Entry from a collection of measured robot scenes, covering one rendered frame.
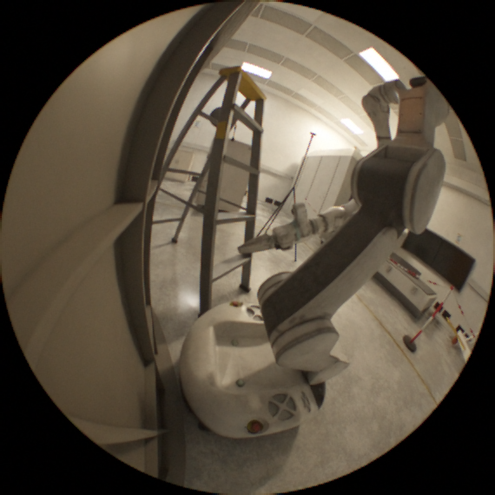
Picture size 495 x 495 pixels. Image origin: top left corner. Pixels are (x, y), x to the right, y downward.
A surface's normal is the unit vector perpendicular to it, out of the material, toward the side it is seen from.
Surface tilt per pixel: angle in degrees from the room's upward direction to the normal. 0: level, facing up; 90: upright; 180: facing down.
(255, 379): 0
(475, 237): 90
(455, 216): 90
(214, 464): 0
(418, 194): 95
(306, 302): 64
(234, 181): 90
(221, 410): 35
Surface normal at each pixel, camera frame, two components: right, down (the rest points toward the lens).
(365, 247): -0.70, -0.58
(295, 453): 0.32, -0.87
